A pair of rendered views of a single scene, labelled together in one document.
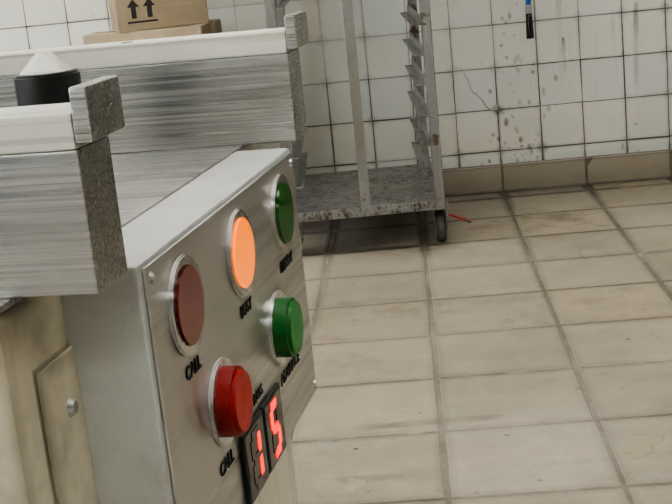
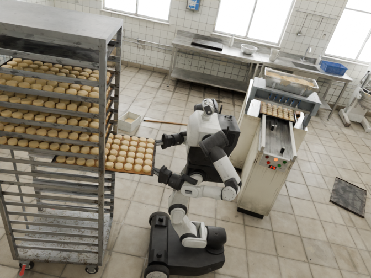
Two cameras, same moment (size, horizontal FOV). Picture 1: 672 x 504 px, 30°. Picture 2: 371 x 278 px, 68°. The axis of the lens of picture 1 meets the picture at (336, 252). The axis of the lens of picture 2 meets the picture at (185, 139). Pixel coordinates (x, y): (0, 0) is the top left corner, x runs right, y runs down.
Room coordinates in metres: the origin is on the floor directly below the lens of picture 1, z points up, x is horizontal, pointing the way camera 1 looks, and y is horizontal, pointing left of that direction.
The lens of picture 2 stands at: (-0.43, -1.99, 2.16)
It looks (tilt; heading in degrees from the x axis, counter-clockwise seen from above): 32 degrees down; 86
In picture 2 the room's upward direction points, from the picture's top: 12 degrees clockwise
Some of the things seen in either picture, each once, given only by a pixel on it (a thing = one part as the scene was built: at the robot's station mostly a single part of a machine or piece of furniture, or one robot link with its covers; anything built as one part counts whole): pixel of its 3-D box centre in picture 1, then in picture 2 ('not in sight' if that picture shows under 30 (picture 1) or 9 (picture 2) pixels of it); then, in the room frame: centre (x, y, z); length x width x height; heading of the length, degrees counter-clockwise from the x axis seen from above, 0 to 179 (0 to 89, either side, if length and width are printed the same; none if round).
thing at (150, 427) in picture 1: (216, 343); (274, 161); (0.55, 0.06, 0.77); 0.24 x 0.04 x 0.14; 167
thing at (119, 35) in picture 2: not in sight; (115, 140); (-0.83, -0.31, 0.97); 0.03 x 0.03 x 1.70; 4
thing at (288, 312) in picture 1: (281, 327); not in sight; (0.60, 0.03, 0.76); 0.03 x 0.02 x 0.03; 167
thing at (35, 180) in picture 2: not in sight; (73, 185); (-1.13, -0.36, 0.51); 0.64 x 0.03 x 0.03; 4
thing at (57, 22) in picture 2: not in sight; (62, 159); (-1.11, -0.56, 0.93); 0.64 x 0.51 x 1.78; 4
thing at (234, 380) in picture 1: (226, 401); not in sight; (0.50, 0.05, 0.76); 0.03 x 0.02 x 0.03; 167
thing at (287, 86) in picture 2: not in sight; (288, 83); (0.74, 0.91, 1.25); 0.56 x 0.29 x 0.14; 167
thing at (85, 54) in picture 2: not in sight; (50, 45); (-1.12, -0.56, 1.68); 0.60 x 0.40 x 0.02; 4
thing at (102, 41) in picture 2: not in sight; (101, 182); (-0.79, -0.76, 0.97); 0.03 x 0.03 x 1.70; 4
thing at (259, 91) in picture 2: not in sight; (280, 102); (0.74, 0.91, 1.01); 0.72 x 0.33 x 0.34; 167
